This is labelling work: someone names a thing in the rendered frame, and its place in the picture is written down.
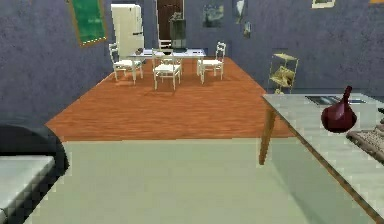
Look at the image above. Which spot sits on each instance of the dark brown room door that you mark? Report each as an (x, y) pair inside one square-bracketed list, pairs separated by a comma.
[(169, 18)]

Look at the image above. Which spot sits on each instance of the glass top wooden table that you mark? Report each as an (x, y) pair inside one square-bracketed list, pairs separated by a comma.
[(330, 150)]

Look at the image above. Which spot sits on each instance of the dark flat book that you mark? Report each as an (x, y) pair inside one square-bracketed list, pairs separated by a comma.
[(328, 99)]

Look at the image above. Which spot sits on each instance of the dark red vase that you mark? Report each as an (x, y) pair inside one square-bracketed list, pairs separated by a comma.
[(339, 115)]

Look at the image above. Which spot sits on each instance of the white fridge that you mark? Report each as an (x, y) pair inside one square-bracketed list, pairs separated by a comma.
[(127, 28)]

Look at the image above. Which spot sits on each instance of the white framed wall picture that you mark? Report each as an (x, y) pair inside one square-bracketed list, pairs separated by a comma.
[(322, 3)]

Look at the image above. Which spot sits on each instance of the orange framed wall picture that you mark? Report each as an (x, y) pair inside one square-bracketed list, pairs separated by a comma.
[(377, 1)]

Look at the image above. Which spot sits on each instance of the white dining chair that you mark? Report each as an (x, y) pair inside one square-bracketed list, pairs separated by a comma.
[(166, 68), (164, 43), (124, 62), (212, 62)]

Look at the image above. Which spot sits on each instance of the white dining table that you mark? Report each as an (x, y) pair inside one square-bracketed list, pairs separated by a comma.
[(173, 54)]

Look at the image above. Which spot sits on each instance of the black sofa with grey cushion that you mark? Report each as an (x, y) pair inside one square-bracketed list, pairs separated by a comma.
[(23, 166)]

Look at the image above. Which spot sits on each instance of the brown woven mat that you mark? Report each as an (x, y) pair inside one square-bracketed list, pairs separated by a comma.
[(368, 140)]

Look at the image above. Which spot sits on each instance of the grey white wall picture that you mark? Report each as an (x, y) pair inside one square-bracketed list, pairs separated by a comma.
[(239, 10)]

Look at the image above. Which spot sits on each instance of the black bowl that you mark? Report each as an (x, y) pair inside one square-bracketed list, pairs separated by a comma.
[(167, 52)]

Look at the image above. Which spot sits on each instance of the blue night sky painting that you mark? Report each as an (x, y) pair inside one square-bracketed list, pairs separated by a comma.
[(213, 15)]

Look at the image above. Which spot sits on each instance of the small blue wall picture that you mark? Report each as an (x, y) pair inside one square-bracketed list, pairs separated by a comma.
[(247, 30)]

